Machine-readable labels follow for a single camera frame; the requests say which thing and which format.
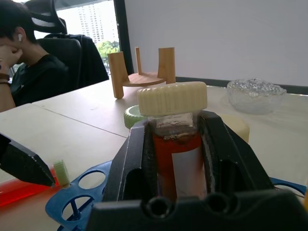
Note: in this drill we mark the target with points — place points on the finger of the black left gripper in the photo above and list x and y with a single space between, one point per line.
21 163

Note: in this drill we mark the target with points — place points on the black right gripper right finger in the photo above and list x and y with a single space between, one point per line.
231 158

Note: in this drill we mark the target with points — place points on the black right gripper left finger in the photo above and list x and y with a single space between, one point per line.
134 158

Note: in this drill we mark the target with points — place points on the red test tube green cap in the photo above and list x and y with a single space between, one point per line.
61 172

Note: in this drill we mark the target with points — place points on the red test tube cream cap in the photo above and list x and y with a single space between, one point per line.
173 98

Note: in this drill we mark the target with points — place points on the blue test tube rack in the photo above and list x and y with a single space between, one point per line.
72 190

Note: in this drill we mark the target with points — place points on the yellow test tube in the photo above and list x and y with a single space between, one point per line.
305 199

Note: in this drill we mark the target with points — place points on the person's hand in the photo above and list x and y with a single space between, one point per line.
9 56

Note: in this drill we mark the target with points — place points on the cream round lid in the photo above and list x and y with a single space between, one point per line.
238 128

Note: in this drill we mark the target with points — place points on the green bottle cap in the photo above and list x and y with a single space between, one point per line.
131 118

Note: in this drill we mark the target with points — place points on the clear glass bowl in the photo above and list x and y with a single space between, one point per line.
256 96

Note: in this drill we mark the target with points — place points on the wooden stand with posts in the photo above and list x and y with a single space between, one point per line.
144 80

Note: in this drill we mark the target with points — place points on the person in black shirt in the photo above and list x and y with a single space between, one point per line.
41 74

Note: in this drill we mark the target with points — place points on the black office chair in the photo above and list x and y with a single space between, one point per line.
79 55

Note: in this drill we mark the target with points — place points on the white earbud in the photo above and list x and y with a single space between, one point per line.
19 37

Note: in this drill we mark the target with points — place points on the black window post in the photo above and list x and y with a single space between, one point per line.
125 36

